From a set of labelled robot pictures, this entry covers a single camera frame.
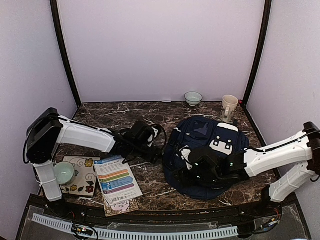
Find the floral square plate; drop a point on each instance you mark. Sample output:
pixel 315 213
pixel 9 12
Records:
pixel 85 177

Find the small celadon bowl at back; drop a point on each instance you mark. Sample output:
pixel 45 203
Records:
pixel 193 98

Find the celadon cup on plate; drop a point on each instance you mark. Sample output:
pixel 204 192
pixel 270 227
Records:
pixel 64 172

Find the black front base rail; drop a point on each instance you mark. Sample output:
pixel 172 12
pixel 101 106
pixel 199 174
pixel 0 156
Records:
pixel 232 214

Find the black enclosure corner post right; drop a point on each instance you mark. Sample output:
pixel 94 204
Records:
pixel 258 53

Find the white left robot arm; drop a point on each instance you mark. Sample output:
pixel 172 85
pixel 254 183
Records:
pixel 52 129

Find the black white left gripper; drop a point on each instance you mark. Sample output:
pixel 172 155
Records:
pixel 156 150

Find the cream coral pattern mug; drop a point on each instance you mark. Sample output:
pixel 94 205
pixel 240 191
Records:
pixel 229 105

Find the white slotted cable duct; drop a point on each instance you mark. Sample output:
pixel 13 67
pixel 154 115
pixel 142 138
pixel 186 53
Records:
pixel 100 233

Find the blue white reader book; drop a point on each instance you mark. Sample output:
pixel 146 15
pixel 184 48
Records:
pixel 116 180

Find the black enclosure corner post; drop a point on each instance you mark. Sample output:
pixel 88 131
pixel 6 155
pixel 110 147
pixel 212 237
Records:
pixel 258 53
pixel 63 52

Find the navy blue student backpack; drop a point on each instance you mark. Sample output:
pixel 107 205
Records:
pixel 194 132

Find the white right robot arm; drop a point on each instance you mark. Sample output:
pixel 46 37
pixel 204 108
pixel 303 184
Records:
pixel 302 150

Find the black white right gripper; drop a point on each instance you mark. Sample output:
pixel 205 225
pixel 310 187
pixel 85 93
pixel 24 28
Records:
pixel 183 177

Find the black enclosure corner post left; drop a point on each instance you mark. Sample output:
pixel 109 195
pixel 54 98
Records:
pixel 63 52

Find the patterned notebook under book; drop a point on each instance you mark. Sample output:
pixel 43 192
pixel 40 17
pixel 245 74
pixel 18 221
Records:
pixel 120 208

